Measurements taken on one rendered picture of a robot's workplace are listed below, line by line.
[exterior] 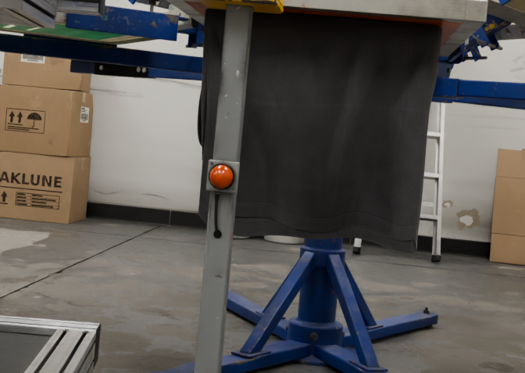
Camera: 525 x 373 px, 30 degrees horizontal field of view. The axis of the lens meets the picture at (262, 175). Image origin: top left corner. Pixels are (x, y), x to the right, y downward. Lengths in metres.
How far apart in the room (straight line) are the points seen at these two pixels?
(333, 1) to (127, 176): 5.00
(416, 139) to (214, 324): 0.53
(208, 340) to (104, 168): 5.15
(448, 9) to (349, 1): 0.17
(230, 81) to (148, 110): 5.07
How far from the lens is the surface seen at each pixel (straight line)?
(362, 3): 1.77
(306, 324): 3.21
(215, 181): 1.55
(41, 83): 6.39
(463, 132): 6.52
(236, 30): 1.59
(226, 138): 1.58
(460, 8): 1.78
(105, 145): 6.72
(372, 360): 2.96
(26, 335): 2.33
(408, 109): 1.85
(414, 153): 1.85
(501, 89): 2.93
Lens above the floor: 0.74
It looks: 3 degrees down
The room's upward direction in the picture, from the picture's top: 5 degrees clockwise
